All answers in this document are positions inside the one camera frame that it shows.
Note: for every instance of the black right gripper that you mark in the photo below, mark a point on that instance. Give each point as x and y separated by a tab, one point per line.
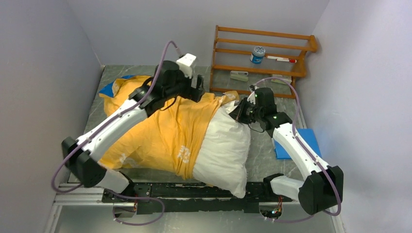
237	113

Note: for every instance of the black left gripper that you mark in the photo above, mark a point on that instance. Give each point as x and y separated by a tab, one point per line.
192	93

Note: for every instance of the white pillow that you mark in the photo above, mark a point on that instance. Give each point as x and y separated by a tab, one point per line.
223	153

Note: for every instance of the blue and orange pillowcase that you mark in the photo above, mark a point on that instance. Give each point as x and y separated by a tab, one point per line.
170	139

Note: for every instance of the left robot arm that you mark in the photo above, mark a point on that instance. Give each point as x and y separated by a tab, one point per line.
81	155

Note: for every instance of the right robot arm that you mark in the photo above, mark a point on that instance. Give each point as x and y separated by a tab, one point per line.
321	189

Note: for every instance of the small white box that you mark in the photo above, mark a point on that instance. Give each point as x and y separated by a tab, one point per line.
281	79

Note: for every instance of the blue round jar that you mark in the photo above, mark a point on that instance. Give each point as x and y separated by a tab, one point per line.
258	53

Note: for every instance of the red and white marker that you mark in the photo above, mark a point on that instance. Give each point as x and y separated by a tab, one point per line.
281	59

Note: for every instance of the orange wooden rack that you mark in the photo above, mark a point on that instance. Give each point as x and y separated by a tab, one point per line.
242	57

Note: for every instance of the blue foam pad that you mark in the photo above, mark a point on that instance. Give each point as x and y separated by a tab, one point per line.
305	134

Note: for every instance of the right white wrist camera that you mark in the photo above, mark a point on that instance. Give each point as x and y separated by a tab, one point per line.
252	97

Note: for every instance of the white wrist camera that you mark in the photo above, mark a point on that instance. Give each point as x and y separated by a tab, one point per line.
187	64
252	97

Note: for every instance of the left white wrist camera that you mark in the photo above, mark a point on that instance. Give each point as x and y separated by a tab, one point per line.
187	64

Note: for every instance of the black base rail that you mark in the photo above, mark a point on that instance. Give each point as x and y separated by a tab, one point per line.
193	197

